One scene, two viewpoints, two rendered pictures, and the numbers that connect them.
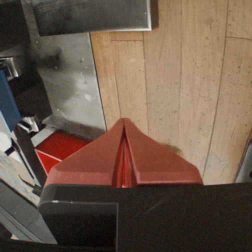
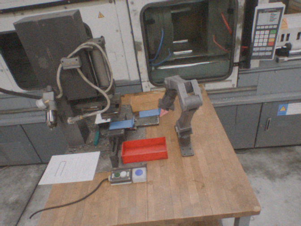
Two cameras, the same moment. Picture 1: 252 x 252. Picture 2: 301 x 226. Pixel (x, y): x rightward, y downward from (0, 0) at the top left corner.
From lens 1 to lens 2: 1.39 m
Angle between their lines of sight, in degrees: 93
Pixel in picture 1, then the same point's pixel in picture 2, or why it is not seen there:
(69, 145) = (134, 144)
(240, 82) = (172, 128)
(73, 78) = (139, 134)
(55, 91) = (131, 138)
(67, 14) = (143, 123)
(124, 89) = (152, 133)
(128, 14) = (155, 122)
